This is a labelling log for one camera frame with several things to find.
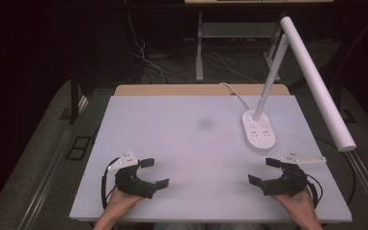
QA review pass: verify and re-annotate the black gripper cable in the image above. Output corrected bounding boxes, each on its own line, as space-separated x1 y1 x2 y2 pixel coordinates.
305 173 324 209
100 157 121 210

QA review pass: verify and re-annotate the white metal stand frame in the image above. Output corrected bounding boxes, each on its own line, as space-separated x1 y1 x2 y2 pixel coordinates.
195 11 285 83

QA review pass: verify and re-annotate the person's right hand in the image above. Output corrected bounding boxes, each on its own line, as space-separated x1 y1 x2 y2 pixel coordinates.
271 187 316 219

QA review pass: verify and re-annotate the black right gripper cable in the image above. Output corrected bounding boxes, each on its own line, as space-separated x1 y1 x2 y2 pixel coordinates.
305 173 324 209

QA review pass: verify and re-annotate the thin white floor cable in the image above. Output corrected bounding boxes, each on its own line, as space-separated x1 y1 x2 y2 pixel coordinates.
210 51 261 85
126 11 169 84

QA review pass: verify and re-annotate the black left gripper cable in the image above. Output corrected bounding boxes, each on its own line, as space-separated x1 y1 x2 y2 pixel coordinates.
100 157 121 210

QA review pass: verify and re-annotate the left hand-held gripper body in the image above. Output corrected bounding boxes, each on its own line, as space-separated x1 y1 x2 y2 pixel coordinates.
107 149 158 200

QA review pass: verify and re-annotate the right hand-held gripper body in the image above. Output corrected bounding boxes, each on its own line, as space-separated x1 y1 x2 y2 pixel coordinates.
261 149 328 197

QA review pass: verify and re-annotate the white desk lamp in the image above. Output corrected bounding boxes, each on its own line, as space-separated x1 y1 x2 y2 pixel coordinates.
241 15 357 153

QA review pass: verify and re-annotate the white lamp cable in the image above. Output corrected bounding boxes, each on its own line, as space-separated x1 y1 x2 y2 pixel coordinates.
218 81 252 111

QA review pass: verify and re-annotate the person's left hand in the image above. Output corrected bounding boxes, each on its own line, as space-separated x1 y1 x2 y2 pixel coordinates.
106 186 147 213

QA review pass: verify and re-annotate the wooden table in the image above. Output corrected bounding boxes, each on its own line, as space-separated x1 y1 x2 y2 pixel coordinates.
113 83 291 97

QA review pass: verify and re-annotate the black floor frame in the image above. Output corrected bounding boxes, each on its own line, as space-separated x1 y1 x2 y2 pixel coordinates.
65 135 92 161

